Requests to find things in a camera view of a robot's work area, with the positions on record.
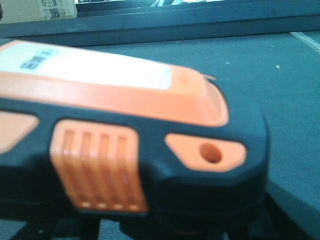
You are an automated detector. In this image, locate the orange black barcode scanner gun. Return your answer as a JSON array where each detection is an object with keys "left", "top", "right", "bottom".
[{"left": 0, "top": 39, "right": 270, "bottom": 239}]

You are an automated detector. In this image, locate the large cardboard box black print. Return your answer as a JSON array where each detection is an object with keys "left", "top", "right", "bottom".
[{"left": 0, "top": 0, "right": 77, "bottom": 24}]

